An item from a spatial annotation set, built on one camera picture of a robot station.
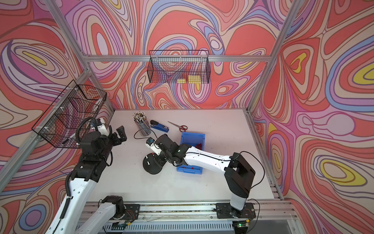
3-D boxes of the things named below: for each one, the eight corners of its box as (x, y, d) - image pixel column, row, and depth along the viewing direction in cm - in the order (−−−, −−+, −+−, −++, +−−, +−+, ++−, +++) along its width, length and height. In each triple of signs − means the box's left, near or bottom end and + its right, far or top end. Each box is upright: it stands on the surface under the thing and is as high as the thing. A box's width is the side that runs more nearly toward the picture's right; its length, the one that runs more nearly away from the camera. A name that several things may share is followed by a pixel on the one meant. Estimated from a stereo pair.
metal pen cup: (138, 136, 105) (131, 120, 91) (141, 128, 110) (134, 111, 96) (150, 136, 105) (143, 120, 91) (151, 128, 110) (146, 111, 96)
